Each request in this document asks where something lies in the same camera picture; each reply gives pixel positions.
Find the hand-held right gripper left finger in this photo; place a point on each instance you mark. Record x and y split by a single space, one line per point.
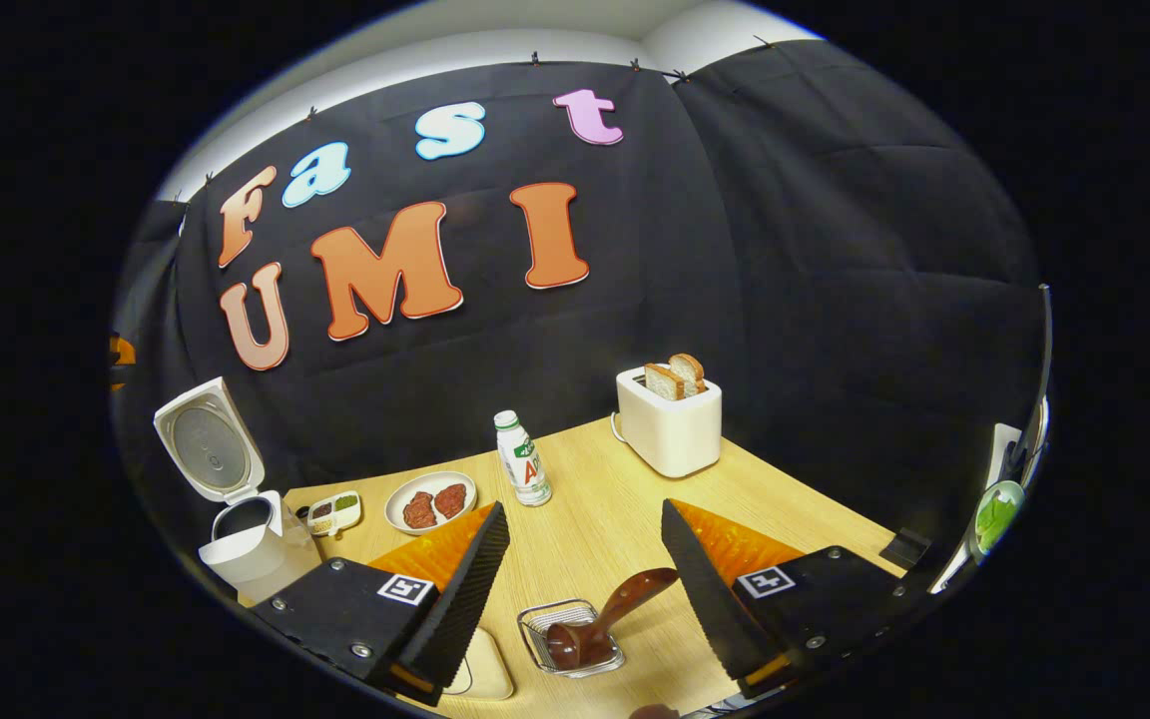
465 599

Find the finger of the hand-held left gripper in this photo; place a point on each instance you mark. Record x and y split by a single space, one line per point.
121 352

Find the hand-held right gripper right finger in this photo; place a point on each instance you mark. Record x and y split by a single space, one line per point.
710 609

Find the brown wooden spoon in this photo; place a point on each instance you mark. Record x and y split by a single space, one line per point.
625 604

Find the white rice cooker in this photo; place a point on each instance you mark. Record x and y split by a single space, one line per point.
256 559

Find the red meat piece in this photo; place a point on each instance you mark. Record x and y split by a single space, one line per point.
419 511
450 499

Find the white round plate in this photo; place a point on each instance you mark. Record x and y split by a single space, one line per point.
397 504

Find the white drink bottle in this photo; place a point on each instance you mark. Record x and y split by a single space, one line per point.
525 464

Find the white divided seasoning dish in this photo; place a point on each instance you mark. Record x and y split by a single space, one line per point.
335 514

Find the white toaster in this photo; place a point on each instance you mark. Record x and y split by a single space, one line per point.
670 434

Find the small black block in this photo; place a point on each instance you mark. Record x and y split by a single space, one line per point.
906 549

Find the toast bread slice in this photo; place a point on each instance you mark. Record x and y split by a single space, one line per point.
663 382
690 371

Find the green round object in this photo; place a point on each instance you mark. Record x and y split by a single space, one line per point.
996 514

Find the black backdrop cloth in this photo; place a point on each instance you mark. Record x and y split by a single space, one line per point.
785 250

